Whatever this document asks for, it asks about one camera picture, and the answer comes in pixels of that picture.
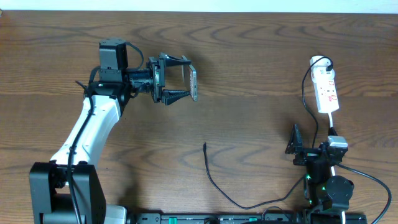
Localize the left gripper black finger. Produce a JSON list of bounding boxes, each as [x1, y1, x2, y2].
[[159, 52, 192, 67], [162, 90, 190, 106]]

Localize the Galaxy smartphone with reflective screen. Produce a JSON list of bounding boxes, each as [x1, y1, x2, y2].
[[182, 65, 198, 101]]

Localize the black USB charging cable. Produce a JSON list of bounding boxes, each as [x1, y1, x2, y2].
[[203, 55, 334, 210]]

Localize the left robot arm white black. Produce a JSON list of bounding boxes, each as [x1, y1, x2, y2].
[[29, 38, 197, 223]]

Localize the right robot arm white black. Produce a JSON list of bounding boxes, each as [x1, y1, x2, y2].
[[285, 124, 354, 223]]

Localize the white power strip red switches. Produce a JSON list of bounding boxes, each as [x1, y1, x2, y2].
[[310, 55, 339, 114]]

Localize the black base rail with green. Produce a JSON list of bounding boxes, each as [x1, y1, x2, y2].
[[126, 212, 305, 224]]

